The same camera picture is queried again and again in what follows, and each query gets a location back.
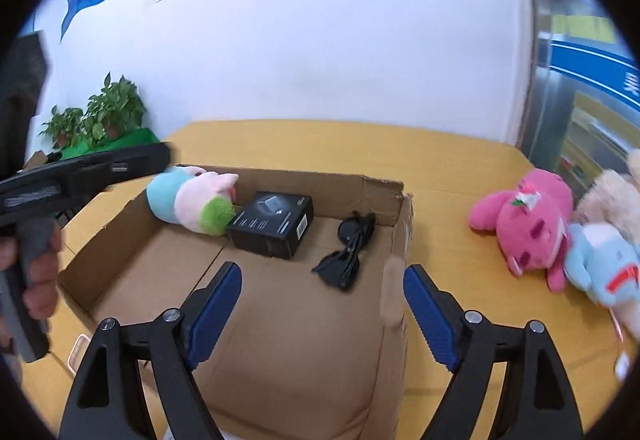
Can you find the beige plush toy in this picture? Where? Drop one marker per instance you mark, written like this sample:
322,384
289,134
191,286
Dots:
607,200

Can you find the person's left hand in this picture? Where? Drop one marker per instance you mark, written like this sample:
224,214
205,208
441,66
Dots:
42,280

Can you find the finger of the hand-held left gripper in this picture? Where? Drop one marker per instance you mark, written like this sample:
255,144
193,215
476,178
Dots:
145,160

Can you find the black sunglasses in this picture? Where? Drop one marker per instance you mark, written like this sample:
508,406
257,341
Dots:
337,272

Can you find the large cardboard box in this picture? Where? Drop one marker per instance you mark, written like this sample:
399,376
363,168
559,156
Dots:
280,320

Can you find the wooden desk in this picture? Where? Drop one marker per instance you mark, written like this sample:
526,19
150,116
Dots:
450,160

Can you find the large potted plant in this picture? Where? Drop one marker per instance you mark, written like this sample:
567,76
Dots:
115,107

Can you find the pastel plush toy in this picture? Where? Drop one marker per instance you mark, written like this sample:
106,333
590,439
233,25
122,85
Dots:
185,202

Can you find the green cloth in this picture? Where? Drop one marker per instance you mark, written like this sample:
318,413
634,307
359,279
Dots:
135,137

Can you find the pink plush bear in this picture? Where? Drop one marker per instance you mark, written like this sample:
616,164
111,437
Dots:
525,225

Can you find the small potted plant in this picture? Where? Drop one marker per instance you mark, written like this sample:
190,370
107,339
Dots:
65,125

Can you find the black product box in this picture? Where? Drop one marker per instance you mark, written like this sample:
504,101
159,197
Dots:
270,225

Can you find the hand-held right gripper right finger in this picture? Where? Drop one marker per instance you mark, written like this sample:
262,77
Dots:
432,320

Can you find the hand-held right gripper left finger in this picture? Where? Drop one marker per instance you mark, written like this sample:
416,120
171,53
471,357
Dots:
215,315

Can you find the light blue plush toy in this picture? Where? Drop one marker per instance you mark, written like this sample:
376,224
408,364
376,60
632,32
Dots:
595,265

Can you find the small cardboard box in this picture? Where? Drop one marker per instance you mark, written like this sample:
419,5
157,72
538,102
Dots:
36,160

